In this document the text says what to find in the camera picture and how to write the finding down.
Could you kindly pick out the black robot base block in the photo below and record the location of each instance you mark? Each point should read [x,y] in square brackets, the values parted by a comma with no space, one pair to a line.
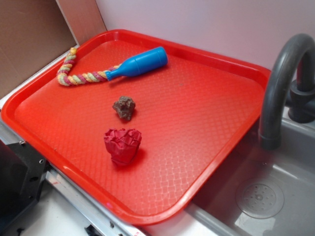
[22,173]

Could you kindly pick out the crumpled brown paper ball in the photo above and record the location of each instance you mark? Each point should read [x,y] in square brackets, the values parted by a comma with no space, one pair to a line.
[124,107]

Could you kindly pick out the red plastic tray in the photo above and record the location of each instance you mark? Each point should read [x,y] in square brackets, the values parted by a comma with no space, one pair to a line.
[191,113]

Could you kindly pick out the crumpled red paper ball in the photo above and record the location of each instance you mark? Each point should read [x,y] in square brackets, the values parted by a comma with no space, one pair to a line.
[122,145]

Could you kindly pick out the grey plastic sink basin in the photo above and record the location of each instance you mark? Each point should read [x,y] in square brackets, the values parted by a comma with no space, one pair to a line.
[257,192]

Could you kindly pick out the grey curved faucet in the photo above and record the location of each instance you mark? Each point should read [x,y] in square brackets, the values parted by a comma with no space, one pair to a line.
[291,83]

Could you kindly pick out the brown cardboard panel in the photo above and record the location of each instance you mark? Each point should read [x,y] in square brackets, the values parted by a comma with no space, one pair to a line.
[33,33]

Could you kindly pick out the blue bottle rope toy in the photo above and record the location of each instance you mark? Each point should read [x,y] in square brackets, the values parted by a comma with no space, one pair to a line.
[133,66]

